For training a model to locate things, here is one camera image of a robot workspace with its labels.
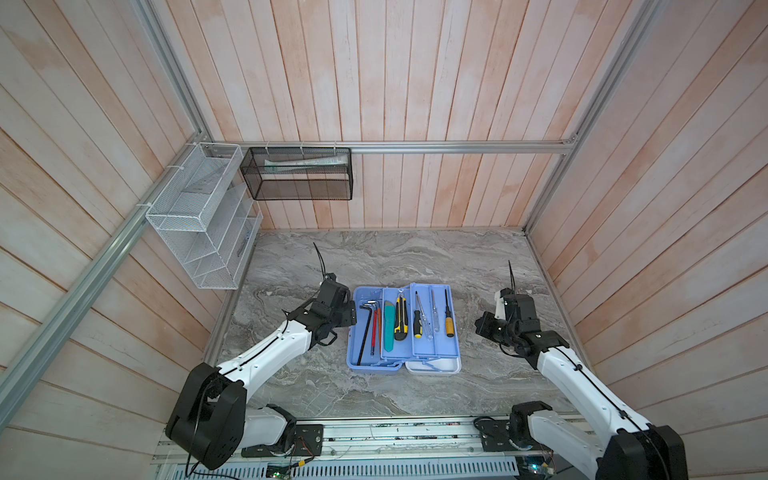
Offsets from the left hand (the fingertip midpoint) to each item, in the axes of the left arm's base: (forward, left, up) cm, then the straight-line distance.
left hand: (342, 315), depth 87 cm
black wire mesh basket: (+46, +17, +17) cm, 52 cm away
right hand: (-1, -40, 0) cm, 40 cm away
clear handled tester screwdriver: (-1, -27, +3) cm, 27 cm away
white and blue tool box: (-13, -25, +3) cm, 29 cm away
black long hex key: (-2, -6, -8) cm, 11 cm away
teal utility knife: (-3, -14, 0) cm, 14 cm away
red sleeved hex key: (-1, -10, -9) cm, 13 cm away
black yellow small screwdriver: (-4, -22, +4) cm, 22 cm away
